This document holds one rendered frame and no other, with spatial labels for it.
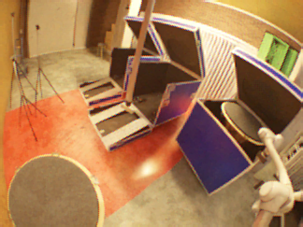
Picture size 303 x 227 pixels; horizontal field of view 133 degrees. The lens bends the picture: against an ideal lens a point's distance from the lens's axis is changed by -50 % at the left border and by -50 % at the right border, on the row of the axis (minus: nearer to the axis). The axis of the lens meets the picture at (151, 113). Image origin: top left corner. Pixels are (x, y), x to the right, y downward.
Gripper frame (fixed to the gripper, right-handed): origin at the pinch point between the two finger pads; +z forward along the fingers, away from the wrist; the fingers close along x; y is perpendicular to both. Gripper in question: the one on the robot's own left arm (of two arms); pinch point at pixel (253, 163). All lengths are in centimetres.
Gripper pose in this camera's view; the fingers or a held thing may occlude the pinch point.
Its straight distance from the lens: 144.8
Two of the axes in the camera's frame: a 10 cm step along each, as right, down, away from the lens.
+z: -3.9, 7.6, 5.2
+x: 3.7, 6.5, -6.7
